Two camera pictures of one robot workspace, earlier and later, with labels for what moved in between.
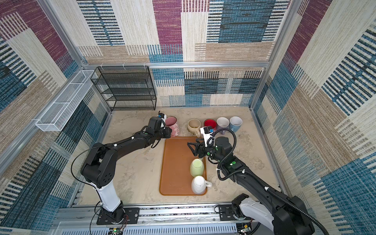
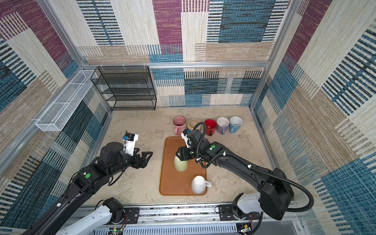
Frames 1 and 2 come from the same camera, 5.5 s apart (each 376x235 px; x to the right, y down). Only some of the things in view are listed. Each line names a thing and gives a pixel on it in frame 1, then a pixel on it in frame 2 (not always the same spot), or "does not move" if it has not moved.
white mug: x=199 y=184 does not move
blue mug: x=235 y=123 does not move
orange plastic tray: x=176 y=156 does not move
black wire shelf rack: x=126 y=88 does not move
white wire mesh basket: x=58 y=114 does not move
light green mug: x=197 y=167 to x=180 y=165
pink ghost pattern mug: x=171 y=121 to x=179 y=122
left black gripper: x=168 y=133 to x=137 y=163
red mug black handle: x=210 y=122 does not move
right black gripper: x=198 y=147 to x=183 y=152
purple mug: x=223 y=123 does not move
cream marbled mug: x=194 y=126 does not move
